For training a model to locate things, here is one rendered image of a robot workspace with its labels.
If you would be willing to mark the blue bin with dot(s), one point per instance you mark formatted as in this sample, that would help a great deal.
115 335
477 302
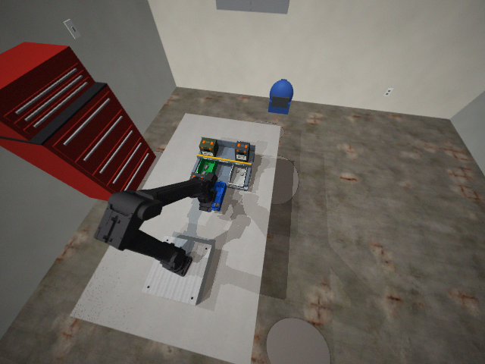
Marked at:
220 187

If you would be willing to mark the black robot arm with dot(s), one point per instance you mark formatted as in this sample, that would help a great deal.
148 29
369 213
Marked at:
127 210

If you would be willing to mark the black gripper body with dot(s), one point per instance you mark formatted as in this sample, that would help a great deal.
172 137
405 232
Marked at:
208 201

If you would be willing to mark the green open bin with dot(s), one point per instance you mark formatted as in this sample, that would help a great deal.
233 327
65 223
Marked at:
212 166

